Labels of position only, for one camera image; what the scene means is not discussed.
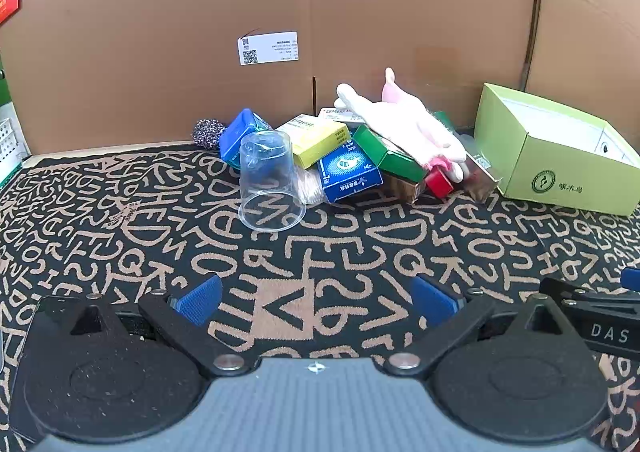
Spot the letter patterned black rug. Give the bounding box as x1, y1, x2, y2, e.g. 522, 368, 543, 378
0, 139, 640, 452

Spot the copper coloured box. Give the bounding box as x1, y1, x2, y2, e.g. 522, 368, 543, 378
385, 172, 426, 205

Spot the sparkly grey scrubber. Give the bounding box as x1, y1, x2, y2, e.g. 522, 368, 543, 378
192, 118, 228, 150

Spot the brown silver long box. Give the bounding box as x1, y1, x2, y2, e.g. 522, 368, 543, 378
460, 152, 503, 203

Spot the blue plastic box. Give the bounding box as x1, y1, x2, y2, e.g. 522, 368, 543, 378
219, 108, 273, 170

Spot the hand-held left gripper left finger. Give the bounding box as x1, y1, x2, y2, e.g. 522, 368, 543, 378
37, 275, 251, 378

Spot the white perforated basket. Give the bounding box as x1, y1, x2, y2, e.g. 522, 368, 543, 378
0, 102, 30, 170

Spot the clear plastic cup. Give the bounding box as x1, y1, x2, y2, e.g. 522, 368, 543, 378
239, 130, 307, 233

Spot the large plain cardboard sheet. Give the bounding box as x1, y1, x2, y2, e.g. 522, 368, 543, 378
309, 0, 640, 148

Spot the clear plastic bag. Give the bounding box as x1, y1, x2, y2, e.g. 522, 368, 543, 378
292, 166, 328, 205

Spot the red small box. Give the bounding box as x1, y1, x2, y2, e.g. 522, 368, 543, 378
424, 165, 455, 199

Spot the light green shoebox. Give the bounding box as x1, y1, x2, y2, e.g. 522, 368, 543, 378
472, 82, 640, 218

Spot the large cardboard sheet with label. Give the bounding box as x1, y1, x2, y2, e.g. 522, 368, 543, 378
0, 0, 317, 155

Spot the green carton box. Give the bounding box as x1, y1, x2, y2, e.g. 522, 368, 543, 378
352, 123, 428, 183

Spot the white printed sticker label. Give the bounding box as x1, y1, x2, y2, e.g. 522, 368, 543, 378
237, 31, 299, 66

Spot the white flat carton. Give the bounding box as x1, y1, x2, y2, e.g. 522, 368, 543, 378
319, 107, 368, 125

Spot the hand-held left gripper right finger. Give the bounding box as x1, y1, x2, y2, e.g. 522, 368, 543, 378
382, 276, 586, 378

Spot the yellow carton box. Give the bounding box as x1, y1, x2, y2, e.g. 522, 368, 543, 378
275, 113, 353, 169

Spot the white glove with pink cuff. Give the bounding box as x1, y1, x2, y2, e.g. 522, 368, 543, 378
335, 67, 468, 180

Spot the blue face mask box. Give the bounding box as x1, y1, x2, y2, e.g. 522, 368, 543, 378
317, 139, 385, 204

